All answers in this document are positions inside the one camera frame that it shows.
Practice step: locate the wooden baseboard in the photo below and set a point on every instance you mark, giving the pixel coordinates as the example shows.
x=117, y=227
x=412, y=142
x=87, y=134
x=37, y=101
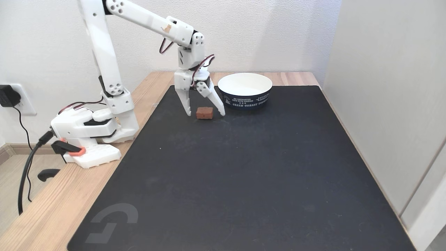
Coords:
x=21, y=149

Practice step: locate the black power adapter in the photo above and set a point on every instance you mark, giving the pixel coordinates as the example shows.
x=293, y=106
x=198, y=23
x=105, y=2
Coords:
x=6, y=96

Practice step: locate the black and orange clamp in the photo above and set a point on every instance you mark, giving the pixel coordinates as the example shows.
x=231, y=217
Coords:
x=69, y=149

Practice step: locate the black desk mat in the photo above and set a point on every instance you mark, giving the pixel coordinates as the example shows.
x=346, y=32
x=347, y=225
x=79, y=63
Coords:
x=251, y=174

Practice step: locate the white cabinet panel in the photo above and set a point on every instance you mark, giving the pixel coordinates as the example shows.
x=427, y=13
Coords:
x=390, y=87

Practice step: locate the white bowl with navy print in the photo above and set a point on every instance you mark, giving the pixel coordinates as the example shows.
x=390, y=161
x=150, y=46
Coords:
x=245, y=90

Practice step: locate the white wall outlet plate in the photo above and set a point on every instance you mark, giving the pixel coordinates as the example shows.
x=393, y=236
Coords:
x=28, y=104

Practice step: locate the small brown toy block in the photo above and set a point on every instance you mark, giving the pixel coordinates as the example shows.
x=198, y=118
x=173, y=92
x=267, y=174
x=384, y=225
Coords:
x=204, y=113

